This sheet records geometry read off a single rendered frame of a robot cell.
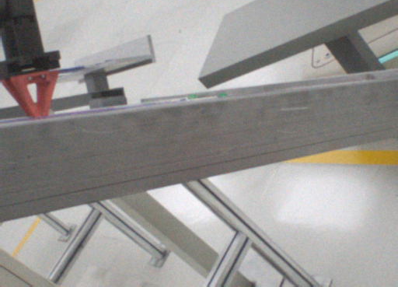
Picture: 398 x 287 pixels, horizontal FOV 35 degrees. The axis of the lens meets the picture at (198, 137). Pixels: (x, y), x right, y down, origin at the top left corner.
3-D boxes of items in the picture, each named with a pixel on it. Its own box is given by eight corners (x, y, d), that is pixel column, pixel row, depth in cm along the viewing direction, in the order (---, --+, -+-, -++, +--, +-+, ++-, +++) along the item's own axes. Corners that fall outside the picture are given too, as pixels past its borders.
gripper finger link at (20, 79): (26, 127, 88) (12, 61, 87) (8, 128, 94) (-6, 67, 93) (69, 117, 92) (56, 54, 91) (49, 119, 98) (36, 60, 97)
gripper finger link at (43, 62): (29, 127, 87) (15, 61, 86) (10, 128, 93) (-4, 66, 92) (72, 117, 92) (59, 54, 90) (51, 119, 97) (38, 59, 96)
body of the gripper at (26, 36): (21, 69, 86) (8, 15, 85) (-6, 75, 94) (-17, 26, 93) (63, 62, 90) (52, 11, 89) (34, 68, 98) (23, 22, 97)
